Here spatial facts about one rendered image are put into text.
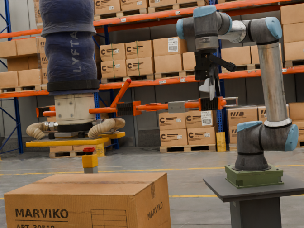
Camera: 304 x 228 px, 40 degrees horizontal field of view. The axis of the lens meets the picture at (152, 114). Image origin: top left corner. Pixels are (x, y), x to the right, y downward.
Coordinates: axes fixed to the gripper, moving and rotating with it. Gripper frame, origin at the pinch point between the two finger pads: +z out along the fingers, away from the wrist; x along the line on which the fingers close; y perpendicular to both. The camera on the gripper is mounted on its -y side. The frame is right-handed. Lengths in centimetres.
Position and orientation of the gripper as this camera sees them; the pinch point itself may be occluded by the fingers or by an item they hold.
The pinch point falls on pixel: (216, 100)
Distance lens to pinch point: 168.7
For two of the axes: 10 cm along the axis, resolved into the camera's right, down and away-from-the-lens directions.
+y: -9.4, 0.6, 3.3
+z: 0.8, 10.0, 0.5
